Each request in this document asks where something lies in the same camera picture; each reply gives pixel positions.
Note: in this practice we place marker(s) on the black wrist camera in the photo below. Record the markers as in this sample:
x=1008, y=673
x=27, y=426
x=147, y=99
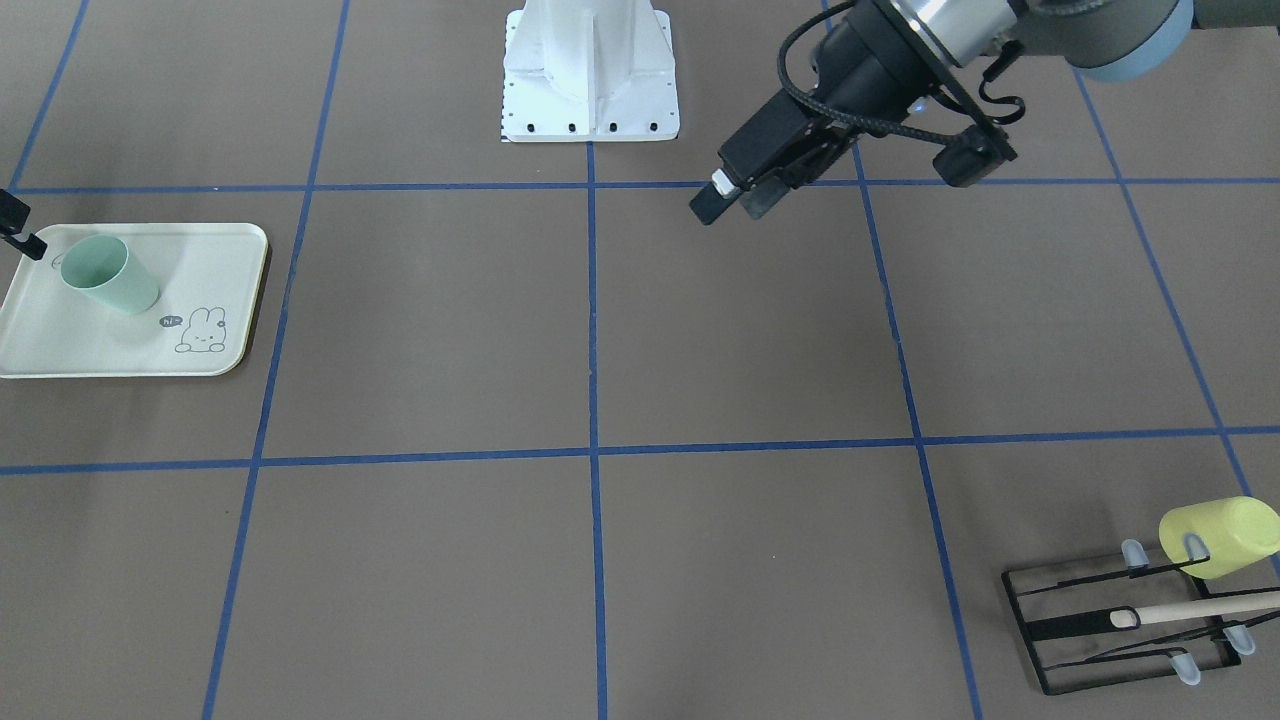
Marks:
x=972, y=155

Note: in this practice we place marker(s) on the light green plastic cup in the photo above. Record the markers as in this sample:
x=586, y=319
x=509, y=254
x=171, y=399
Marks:
x=104, y=268

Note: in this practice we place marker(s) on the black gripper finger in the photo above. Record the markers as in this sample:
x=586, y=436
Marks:
x=14, y=217

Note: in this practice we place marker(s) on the black wire cup rack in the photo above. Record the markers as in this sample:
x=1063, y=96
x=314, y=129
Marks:
x=1131, y=616

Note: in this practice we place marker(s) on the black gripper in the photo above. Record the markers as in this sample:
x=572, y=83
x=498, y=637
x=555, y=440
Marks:
x=858, y=72

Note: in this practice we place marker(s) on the yellow plastic cup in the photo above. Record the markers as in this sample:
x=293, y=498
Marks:
x=1212, y=539

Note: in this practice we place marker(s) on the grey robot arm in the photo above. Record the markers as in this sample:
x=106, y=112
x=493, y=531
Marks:
x=971, y=43

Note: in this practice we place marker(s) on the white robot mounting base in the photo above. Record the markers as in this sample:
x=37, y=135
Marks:
x=589, y=71

